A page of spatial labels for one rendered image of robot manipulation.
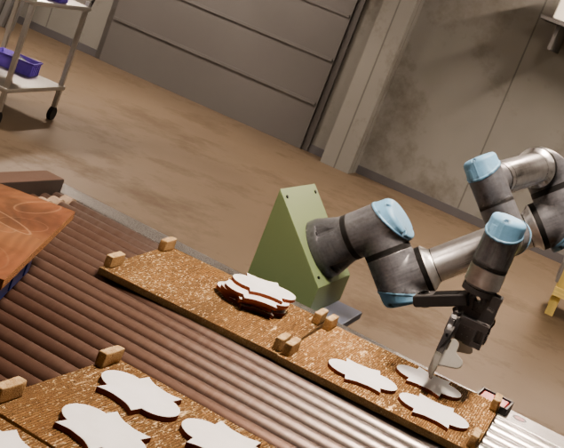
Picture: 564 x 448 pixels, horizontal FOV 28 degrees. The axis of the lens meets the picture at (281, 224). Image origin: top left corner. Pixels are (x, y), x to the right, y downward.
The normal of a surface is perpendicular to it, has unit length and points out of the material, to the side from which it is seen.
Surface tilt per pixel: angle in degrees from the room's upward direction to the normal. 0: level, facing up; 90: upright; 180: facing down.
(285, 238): 90
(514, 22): 90
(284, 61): 90
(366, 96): 90
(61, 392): 0
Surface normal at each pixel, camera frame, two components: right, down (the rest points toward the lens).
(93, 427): 0.36, -0.91
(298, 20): -0.34, 0.09
